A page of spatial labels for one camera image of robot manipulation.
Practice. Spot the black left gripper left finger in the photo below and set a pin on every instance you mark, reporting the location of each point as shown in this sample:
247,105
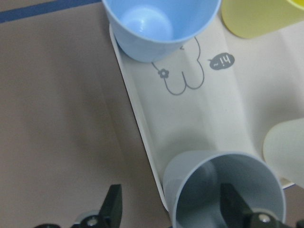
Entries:
110,213

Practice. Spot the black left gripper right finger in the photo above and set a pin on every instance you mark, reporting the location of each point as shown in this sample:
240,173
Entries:
234,210

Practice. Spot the light blue plastic cup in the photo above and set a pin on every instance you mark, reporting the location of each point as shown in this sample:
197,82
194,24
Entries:
209,189

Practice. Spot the pale cream plastic cup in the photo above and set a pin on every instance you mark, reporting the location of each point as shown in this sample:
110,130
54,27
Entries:
283,150

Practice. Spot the yellow plastic cup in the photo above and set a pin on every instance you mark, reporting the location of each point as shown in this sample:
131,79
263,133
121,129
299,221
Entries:
253,18

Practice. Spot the white plastic tray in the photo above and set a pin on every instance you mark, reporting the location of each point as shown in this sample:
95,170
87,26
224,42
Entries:
217,92

